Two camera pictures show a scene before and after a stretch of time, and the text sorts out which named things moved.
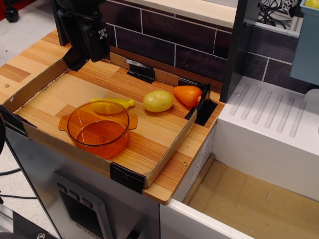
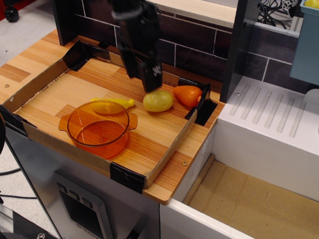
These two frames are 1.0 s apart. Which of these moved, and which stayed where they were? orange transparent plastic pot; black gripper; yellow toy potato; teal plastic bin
Moved: black gripper
Stayed: yellow toy potato; teal plastic bin; orange transparent plastic pot
